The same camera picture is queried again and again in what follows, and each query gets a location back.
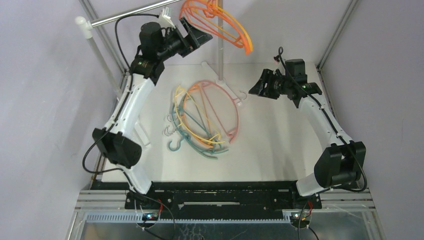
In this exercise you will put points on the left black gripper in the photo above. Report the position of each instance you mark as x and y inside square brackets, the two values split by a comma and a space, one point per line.
[197, 38]

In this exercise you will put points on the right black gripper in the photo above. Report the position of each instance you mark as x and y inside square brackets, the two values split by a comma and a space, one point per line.
[267, 84]

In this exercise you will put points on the orange plastic hanger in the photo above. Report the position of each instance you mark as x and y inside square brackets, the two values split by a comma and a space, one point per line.
[228, 33]
[205, 23]

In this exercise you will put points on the yellow-orange plastic hanger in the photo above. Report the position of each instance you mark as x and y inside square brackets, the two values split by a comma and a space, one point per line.
[243, 39]

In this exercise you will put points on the pale yellow wire-hook hanger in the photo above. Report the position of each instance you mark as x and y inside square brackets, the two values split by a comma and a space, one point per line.
[213, 140]

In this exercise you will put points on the teal plastic hanger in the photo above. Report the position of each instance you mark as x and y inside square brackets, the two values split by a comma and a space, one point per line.
[185, 136]

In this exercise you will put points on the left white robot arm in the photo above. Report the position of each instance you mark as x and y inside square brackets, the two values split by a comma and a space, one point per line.
[157, 44]

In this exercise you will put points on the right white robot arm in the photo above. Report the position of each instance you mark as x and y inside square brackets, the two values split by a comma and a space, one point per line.
[342, 159]

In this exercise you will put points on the right small circuit board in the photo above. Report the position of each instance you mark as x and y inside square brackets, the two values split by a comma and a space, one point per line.
[298, 217]

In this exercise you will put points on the small circuit board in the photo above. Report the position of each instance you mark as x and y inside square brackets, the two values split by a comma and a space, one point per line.
[150, 217]
[298, 217]

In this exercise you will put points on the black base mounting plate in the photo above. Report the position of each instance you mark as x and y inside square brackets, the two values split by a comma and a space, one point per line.
[165, 196]

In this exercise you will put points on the left small circuit board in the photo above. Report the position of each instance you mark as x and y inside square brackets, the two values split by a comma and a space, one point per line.
[150, 217]

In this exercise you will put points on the pink wire-hook hanger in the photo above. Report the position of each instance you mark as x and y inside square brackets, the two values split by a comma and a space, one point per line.
[222, 106]

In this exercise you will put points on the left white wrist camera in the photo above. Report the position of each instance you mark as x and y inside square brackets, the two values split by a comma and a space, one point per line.
[164, 18]

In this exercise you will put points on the white clothes rack frame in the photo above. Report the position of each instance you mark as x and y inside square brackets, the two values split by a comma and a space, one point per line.
[207, 63]

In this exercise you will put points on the light orange wire-hook hanger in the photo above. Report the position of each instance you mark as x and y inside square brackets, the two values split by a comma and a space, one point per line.
[198, 109]

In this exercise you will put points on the aluminium rail frame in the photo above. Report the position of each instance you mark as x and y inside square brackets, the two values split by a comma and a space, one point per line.
[113, 206]

